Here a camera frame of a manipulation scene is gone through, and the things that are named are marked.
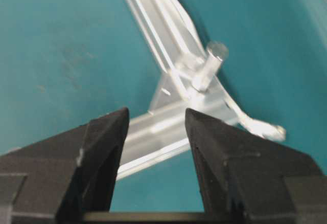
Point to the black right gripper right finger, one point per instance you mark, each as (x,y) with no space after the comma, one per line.
(252,179)

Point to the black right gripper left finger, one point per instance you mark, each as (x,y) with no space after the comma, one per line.
(60,178)

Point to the steel pin bottom left corner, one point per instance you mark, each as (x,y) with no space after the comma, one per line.
(216,54)

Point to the square aluminium extrusion frame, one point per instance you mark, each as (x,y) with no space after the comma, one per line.
(160,133)

